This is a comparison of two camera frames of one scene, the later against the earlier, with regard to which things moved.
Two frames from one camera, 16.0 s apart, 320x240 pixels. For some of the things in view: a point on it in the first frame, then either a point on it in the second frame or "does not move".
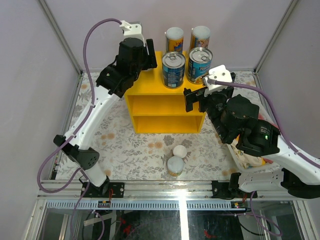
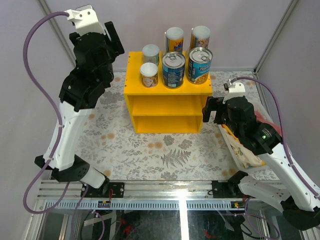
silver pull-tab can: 199,64 does not move
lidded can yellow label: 173,174 → 149,73
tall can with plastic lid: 200,37 does not move
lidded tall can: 174,39 does not move
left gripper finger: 153,60 → 113,36
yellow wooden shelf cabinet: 155,109 does not move
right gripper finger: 190,97 → 214,104
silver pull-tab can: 173,68 does not move
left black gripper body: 143,62 → 110,52
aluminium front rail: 151,190 does not move
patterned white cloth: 247,160 does not move
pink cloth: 262,117 does not move
